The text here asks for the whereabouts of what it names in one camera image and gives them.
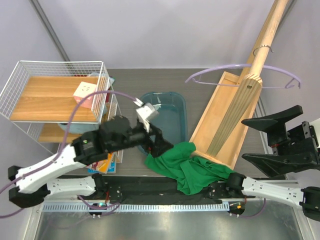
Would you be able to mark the white slotted cable duct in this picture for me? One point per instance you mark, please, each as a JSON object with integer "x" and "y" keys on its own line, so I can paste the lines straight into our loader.
{"x": 65, "y": 207}

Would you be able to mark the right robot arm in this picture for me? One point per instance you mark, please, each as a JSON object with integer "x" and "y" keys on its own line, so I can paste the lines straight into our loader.
{"x": 306, "y": 199}

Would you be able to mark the white wire shelf rack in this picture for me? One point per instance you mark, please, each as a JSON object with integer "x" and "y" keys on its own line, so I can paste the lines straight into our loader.
{"x": 39, "y": 94}

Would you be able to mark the pink white cube socket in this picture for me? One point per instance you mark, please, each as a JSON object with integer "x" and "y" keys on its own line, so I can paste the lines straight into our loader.
{"x": 84, "y": 89}

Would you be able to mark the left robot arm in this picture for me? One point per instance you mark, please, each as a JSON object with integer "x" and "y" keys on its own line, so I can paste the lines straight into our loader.
{"x": 34, "y": 184}

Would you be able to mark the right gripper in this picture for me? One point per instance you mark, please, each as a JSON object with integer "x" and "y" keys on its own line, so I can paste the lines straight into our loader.
{"x": 297, "y": 152}

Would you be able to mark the teal plastic basin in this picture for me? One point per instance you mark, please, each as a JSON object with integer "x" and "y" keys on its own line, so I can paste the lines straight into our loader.
{"x": 172, "y": 115}

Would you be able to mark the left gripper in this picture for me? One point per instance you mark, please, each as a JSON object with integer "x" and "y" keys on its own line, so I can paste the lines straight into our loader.
{"x": 161, "y": 144}

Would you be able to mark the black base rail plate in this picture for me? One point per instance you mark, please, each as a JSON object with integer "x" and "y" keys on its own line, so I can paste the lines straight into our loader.
{"x": 138, "y": 190}

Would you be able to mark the colourful children's book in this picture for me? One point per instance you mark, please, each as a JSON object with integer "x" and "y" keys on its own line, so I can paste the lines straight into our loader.
{"x": 107, "y": 166}

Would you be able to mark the wooden clothes rack stand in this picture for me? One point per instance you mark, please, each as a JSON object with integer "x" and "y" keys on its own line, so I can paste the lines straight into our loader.
{"x": 219, "y": 134}

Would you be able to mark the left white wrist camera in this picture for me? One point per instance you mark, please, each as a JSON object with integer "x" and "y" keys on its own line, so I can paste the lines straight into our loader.
{"x": 145, "y": 112}

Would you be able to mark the green tank top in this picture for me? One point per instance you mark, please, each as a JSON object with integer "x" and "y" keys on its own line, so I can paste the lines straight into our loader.
{"x": 191, "y": 172}

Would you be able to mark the lilac plastic clothes hanger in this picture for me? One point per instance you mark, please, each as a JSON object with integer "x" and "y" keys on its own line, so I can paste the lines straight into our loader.
{"x": 295, "y": 81}

